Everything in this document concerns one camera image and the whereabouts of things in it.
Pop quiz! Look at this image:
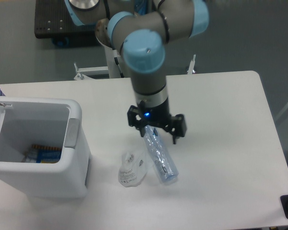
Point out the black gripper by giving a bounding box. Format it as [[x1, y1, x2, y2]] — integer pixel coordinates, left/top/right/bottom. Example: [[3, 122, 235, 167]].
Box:
[[127, 98, 187, 144]]

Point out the clear plastic water bottle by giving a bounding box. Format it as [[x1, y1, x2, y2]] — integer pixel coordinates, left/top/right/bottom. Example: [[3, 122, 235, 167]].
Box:
[[144, 125, 179, 184]]

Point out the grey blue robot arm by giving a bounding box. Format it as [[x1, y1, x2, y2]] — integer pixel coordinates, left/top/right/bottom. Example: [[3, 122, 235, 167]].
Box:
[[65, 0, 209, 140]]

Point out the white trash can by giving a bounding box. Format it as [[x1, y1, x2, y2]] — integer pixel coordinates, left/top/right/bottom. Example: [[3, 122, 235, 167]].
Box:
[[0, 96, 92, 198]]

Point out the blue yellow snack package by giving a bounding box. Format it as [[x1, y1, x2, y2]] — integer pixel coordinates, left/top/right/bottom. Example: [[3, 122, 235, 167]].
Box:
[[21, 144, 62, 163]]

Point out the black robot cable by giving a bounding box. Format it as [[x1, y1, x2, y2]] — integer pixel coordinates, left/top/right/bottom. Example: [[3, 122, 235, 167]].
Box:
[[114, 50, 125, 79]]

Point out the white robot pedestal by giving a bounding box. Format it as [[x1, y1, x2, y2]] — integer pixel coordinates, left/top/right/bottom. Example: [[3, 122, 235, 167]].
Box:
[[73, 20, 135, 81]]

